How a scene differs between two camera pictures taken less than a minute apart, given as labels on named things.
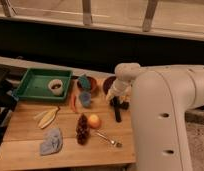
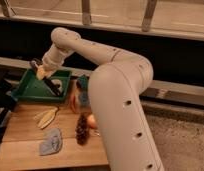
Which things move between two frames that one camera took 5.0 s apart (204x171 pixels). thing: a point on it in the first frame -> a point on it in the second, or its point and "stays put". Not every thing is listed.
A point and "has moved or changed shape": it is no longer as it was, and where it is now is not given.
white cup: (56, 86) stays put
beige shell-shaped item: (44, 118) stays put
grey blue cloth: (52, 141) stays put
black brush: (118, 105) has moved or changed shape
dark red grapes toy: (82, 130) stays put
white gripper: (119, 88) -> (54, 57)
